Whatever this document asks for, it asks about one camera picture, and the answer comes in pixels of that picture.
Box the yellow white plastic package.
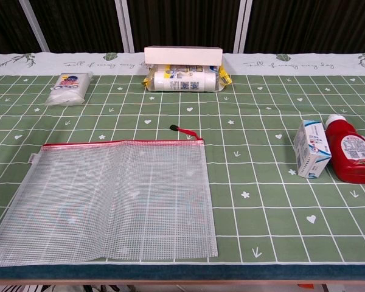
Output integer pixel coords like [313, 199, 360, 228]
[142, 63, 233, 92]

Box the green grid tablecloth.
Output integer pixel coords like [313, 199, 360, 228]
[0, 51, 365, 282]

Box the white tissue pack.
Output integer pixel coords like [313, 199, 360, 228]
[45, 71, 94, 106]

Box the blue white carton box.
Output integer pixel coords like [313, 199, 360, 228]
[293, 119, 332, 179]

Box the long white box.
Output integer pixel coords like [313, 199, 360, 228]
[144, 46, 224, 66]

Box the red bottle white cap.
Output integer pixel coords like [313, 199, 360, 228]
[325, 114, 365, 184]

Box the white frame post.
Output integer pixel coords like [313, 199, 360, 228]
[232, 0, 253, 54]
[114, 0, 136, 53]
[18, 0, 50, 52]

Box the clear mesh zipper pouch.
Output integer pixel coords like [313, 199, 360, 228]
[0, 123, 219, 268]

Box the dark curtain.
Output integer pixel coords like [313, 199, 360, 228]
[0, 0, 365, 55]

